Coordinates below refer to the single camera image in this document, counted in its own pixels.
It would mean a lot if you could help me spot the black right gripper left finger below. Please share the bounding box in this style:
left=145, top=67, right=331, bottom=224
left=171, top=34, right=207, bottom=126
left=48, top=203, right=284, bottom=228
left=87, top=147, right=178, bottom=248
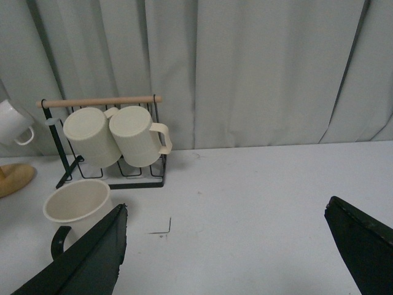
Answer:
left=14, top=204, right=127, bottom=294

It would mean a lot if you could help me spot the cream mug right on rack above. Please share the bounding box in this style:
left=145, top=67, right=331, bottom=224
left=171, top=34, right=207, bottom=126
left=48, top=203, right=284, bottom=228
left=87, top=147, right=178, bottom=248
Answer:
left=109, top=106, right=173, bottom=168

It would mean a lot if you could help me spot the grey curtain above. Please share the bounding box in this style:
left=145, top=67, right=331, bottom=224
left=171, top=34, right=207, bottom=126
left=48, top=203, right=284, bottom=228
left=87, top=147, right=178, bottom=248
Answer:
left=1, top=1, right=392, bottom=157

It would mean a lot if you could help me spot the cream mug on rack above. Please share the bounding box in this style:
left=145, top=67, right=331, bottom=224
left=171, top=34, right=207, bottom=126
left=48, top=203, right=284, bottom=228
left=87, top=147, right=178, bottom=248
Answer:
left=63, top=108, right=122, bottom=168
left=109, top=106, right=173, bottom=168

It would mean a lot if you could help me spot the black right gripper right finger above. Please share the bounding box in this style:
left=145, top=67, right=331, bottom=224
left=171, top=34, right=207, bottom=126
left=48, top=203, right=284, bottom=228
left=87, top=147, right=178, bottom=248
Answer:
left=324, top=196, right=392, bottom=294

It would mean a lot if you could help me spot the cream mug with black handle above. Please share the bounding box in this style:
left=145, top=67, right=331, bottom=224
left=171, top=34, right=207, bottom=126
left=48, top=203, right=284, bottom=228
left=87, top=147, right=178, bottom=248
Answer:
left=43, top=179, right=114, bottom=259

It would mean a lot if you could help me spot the cream mug left on rack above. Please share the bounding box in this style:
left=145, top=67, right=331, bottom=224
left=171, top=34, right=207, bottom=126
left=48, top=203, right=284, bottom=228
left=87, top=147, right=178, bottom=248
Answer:
left=63, top=108, right=122, bottom=168

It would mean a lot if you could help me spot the wooden mug stand base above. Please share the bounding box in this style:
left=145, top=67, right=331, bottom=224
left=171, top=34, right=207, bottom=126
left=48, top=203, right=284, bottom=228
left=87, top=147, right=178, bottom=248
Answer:
left=1, top=163, right=35, bottom=197

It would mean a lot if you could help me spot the black wire mug rack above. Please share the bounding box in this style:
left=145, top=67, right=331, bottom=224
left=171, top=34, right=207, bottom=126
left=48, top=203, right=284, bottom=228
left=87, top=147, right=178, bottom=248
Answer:
left=36, top=94, right=167, bottom=190

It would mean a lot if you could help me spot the white hanging mug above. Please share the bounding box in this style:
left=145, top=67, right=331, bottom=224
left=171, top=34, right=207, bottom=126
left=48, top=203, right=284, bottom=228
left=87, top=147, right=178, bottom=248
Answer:
left=1, top=100, right=35, bottom=146

